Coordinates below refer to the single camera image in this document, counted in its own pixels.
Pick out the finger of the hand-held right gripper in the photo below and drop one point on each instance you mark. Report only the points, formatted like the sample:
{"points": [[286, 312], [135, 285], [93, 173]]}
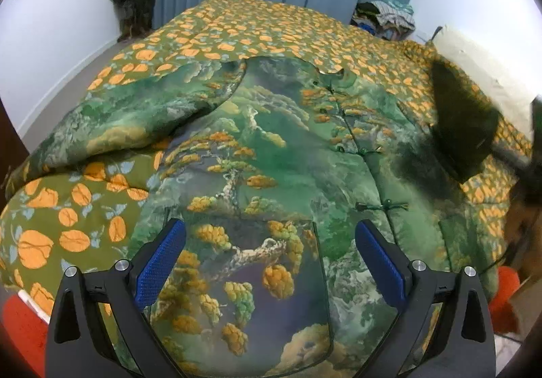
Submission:
{"points": [[510, 154]]}

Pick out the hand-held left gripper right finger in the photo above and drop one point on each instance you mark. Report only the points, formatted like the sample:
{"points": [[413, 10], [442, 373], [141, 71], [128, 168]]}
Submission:
{"points": [[381, 261]]}

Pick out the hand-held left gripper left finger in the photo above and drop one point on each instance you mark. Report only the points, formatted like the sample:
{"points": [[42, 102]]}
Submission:
{"points": [[159, 261]]}

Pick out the green landscape print padded jacket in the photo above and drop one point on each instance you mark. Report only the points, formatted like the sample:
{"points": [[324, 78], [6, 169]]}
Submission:
{"points": [[262, 149]]}

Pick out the pile of mixed clothes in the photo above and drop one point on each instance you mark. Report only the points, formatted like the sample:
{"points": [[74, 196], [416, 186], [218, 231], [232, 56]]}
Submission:
{"points": [[383, 18]]}

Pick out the red floor mat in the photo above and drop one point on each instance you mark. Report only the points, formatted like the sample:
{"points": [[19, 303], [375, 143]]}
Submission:
{"points": [[21, 331]]}

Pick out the green bedspread with orange flowers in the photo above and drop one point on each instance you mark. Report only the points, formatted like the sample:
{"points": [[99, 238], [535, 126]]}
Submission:
{"points": [[262, 26]]}

